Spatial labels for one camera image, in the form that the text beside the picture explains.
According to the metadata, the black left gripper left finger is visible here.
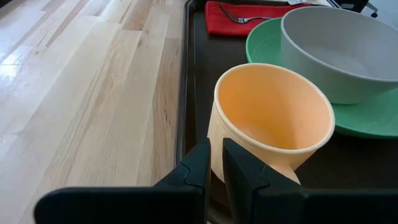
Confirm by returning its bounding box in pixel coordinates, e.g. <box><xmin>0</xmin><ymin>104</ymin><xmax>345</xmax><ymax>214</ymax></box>
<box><xmin>33</xmin><ymin>138</ymin><xmax>212</xmax><ymax>224</ymax></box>

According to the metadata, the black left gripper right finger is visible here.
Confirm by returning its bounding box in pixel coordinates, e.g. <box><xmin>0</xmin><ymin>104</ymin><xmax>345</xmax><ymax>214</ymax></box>
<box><xmin>223</xmin><ymin>138</ymin><xmax>398</xmax><ymax>224</ymax></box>

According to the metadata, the orange cup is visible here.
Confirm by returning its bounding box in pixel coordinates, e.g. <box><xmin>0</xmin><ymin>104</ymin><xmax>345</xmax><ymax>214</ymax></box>
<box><xmin>206</xmin><ymin>63</ymin><xmax>336</xmax><ymax>185</ymax></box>

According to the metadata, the grey bowl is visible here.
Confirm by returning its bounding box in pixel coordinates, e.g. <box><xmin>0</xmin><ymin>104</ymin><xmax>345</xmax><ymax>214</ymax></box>
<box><xmin>280</xmin><ymin>6</ymin><xmax>398</xmax><ymax>105</ymax></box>

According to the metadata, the green plate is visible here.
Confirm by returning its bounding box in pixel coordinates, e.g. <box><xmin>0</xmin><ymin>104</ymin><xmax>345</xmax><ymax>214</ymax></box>
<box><xmin>245</xmin><ymin>17</ymin><xmax>398</xmax><ymax>139</ymax></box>

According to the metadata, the red cloth napkin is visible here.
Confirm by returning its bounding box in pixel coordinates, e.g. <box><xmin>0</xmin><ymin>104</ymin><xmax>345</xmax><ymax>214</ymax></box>
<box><xmin>204</xmin><ymin>0</ymin><xmax>309</xmax><ymax>37</ymax></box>

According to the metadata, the brown plastic tray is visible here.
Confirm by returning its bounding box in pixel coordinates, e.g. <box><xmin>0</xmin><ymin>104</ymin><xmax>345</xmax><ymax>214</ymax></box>
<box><xmin>175</xmin><ymin>0</ymin><xmax>398</xmax><ymax>224</ymax></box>

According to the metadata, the grey office chair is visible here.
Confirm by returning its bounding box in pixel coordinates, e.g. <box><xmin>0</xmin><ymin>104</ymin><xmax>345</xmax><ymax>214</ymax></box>
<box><xmin>366</xmin><ymin>2</ymin><xmax>379</xmax><ymax>19</ymax></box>

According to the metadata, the black drawer cabinet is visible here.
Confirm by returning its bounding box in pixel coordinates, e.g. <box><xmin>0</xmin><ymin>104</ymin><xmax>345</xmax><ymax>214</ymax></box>
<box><xmin>334</xmin><ymin>0</ymin><xmax>370</xmax><ymax>14</ymax></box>

